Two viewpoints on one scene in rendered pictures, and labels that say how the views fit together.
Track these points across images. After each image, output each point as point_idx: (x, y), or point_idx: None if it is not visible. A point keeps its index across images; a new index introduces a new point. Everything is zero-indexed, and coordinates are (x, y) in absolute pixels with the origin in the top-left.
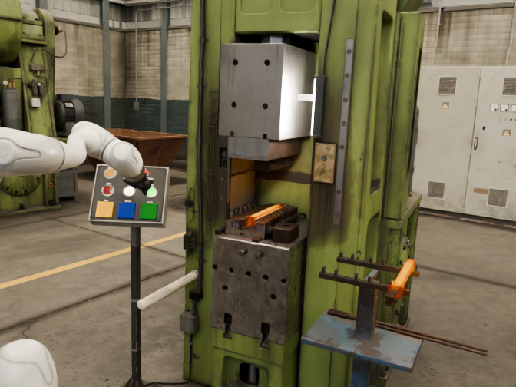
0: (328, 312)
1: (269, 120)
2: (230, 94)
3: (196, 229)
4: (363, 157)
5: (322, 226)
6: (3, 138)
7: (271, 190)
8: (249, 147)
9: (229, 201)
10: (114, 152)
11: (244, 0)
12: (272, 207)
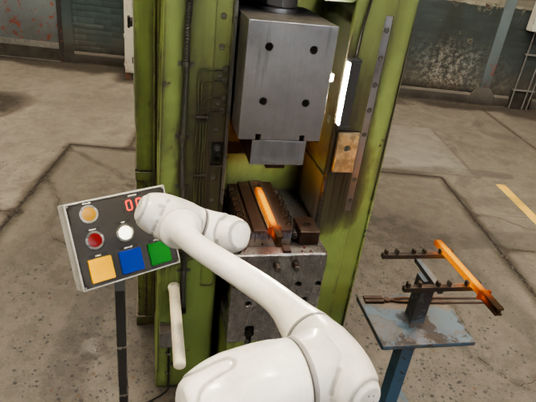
0: (366, 302)
1: (309, 119)
2: (259, 88)
3: None
4: (383, 143)
5: (333, 214)
6: (365, 382)
7: (230, 164)
8: (280, 151)
9: None
10: (232, 240)
11: None
12: (262, 195)
